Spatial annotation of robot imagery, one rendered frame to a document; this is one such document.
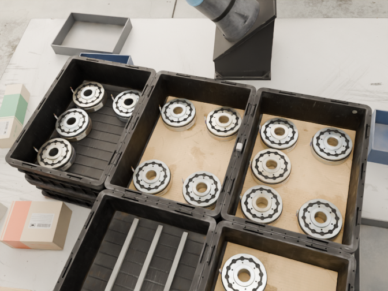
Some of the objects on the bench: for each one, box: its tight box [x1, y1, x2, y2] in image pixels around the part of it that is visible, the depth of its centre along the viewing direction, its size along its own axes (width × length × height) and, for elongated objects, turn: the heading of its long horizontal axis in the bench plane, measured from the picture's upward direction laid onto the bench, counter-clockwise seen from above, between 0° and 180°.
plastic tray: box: [50, 12, 133, 56], centre depth 154 cm, size 27×20×5 cm
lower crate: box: [25, 179, 96, 209], centre depth 121 cm, size 40×30×12 cm
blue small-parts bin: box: [79, 53, 134, 65], centre depth 141 cm, size 20×15×7 cm
